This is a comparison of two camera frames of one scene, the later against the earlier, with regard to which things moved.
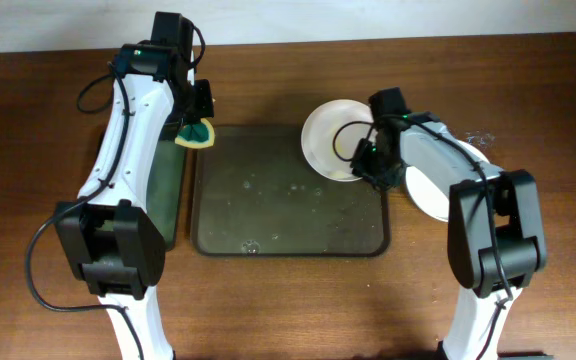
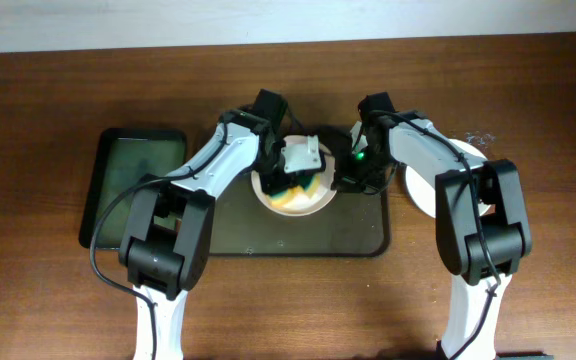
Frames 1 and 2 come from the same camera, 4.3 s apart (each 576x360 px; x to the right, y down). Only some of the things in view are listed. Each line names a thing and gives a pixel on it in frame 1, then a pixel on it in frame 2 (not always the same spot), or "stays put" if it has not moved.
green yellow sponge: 195,135 to 279,199
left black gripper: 207,109 to 274,185
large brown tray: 255,193 stays put
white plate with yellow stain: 431,199 stays put
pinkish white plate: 330,133 to 326,199
